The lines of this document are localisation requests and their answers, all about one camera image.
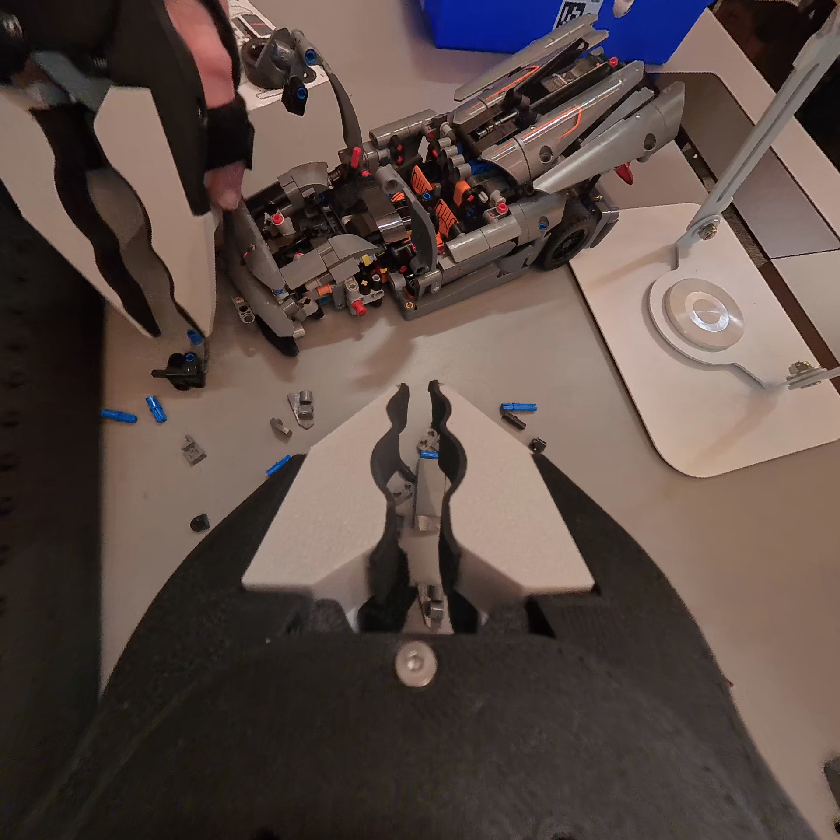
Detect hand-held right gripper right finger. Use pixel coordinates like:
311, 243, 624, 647
427, 378, 596, 630

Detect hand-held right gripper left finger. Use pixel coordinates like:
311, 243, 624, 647
241, 382, 411, 630

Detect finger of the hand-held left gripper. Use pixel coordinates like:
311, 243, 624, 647
94, 84, 219, 339
0, 92, 163, 340

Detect black lego assembly blue pins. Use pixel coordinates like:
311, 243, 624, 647
151, 330, 210, 392

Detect grey lego car model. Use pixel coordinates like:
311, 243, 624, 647
220, 13, 686, 358

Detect scattered small lego parts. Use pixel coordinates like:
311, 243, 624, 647
180, 387, 549, 631

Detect person's left hand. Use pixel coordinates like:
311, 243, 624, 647
166, 0, 255, 212

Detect white sticker sheet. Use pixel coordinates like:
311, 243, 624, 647
233, 0, 332, 99

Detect white metal book stand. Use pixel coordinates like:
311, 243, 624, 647
570, 0, 840, 479

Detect black dimpled mat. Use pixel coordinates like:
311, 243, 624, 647
0, 190, 106, 840

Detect blue plastic bin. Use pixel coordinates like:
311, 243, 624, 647
420, 0, 716, 65

